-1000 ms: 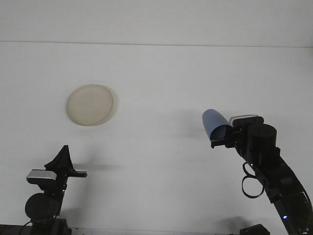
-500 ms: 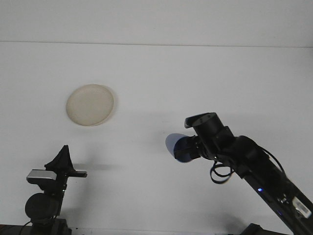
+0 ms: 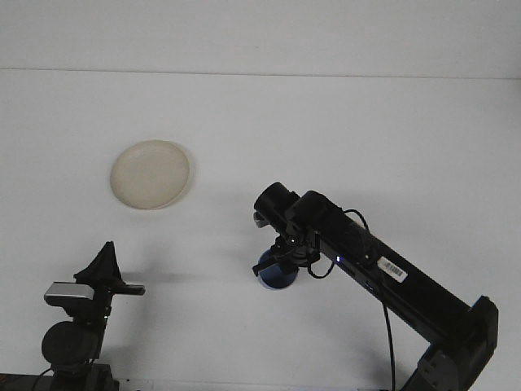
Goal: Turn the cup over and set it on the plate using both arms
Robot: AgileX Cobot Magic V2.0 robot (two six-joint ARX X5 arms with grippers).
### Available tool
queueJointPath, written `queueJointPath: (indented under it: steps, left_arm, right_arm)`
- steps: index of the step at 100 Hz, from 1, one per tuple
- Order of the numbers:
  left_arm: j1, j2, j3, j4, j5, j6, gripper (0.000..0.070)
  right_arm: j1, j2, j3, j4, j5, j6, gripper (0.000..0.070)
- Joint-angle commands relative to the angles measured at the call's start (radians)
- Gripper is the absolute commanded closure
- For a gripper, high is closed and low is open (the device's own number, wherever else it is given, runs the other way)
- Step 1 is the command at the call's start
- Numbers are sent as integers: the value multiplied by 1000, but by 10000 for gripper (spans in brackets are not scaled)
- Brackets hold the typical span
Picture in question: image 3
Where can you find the pale blue cup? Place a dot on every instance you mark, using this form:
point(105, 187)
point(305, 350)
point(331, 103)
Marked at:
point(277, 281)

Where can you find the dark platform edge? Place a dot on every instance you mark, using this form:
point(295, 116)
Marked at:
point(20, 383)

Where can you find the pale round plate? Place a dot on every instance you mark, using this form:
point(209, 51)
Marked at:
point(150, 175)

